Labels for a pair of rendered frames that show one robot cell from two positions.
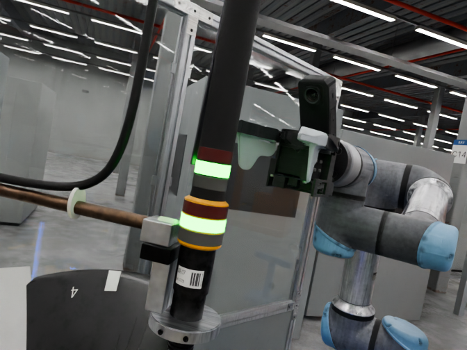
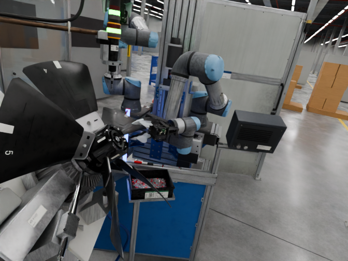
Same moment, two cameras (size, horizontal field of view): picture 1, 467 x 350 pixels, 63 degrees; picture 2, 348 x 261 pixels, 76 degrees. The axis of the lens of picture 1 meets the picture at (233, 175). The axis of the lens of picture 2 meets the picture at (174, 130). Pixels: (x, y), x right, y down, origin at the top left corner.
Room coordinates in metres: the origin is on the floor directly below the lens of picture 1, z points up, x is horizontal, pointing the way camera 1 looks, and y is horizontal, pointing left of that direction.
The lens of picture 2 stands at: (-0.33, 0.44, 1.56)
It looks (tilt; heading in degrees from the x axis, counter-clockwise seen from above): 22 degrees down; 312
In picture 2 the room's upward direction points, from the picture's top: 9 degrees clockwise
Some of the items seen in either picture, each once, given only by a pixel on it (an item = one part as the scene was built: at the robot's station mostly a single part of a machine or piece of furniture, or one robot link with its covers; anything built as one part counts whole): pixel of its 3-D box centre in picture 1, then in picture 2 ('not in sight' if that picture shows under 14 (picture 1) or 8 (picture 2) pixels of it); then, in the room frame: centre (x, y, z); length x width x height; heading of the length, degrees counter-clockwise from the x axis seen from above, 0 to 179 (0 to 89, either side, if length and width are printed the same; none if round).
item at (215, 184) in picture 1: (210, 182); (114, 17); (0.36, 0.02, 1.60); 0.03 x 0.03 x 0.01
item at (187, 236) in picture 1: (200, 234); (113, 34); (0.36, 0.02, 1.54); 0.04 x 0.04 x 0.01
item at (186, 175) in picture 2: not in sight; (141, 169); (0.54, -0.31, 0.82); 0.90 x 0.04 x 0.08; 45
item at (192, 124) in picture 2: not in sight; (188, 125); (0.32, -0.39, 1.17); 0.11 x 0.08 x 0.09; 81
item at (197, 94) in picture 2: not in sight; (201, 100); (0.54, -0.77, 1.20); 0.13 x 0.12 x 0.14; 13
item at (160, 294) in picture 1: (183, 275); (110, 48); (0.36, 0.03, 1.50); 0.09 x 0.07 x 0.10; 80
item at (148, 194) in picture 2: not in sight; (150, 184); (0.38, -0.24, 0.85); 0.22 x 0.17 x 0.07; 60
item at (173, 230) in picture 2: not in sight; (136, 217); (0.54, -0.31, 0.45); 0.82 x 0.02 x 0.66; 45
